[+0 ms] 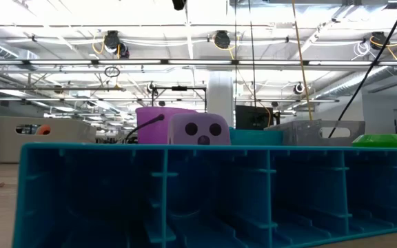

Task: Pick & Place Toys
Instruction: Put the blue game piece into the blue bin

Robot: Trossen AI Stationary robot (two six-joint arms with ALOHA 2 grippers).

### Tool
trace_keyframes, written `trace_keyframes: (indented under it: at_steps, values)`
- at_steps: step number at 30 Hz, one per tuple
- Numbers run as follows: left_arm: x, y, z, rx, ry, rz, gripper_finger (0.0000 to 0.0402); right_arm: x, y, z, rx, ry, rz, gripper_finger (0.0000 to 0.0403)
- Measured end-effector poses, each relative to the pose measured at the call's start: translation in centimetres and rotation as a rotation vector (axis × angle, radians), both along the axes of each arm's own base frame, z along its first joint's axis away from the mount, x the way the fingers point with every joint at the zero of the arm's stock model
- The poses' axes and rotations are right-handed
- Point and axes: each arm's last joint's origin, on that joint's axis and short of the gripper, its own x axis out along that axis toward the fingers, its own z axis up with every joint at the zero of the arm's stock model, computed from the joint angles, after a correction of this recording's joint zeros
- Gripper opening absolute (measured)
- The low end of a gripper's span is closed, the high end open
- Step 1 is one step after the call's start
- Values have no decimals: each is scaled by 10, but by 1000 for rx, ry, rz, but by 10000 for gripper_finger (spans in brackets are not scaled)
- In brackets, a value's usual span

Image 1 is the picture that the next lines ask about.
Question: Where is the purple foam die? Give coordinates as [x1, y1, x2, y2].
[168, 112, 232, 146]

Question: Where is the clear grey plastic bin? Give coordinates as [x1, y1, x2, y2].
[263, 119, 366, 147]

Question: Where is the large blue plastic organiser tray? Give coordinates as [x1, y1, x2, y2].
[12, 143, 397, 248]

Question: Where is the long ceiling light bar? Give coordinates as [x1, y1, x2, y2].
[0, 59, 397, 67]

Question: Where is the white room pillar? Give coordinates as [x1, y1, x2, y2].
[207, 72, 234, 127]

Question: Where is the purple plastic bucket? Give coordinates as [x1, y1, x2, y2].
[124, 106, 199, 145]

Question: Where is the teal plastic bin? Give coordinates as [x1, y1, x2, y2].
[228, 127, 284, 146]

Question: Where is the white plastic bin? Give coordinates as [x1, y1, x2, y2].
[0, 116, 97, 163]

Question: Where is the green two-stud toy brick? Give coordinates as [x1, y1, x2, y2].
[351, 134, 397, 218]

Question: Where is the thin black hanging cable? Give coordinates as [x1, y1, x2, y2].
[234, 0, 238, 129]

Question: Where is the distant black rig frame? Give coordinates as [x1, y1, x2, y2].
[151, 85, 208, 115]

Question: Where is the black hanging cable with coil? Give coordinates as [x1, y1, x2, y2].
[247, 0, 257, 108]

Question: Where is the black hanging wire loop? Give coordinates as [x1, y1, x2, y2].
[103, 66, 121, 79]

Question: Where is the yellow hanging cable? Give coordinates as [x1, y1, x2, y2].
[291, 0, 314, 121]

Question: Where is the silver ventilation duct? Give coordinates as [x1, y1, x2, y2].
[314, 65, 397, 101]

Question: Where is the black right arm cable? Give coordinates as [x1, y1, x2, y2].
[327, 0, 397, 139]

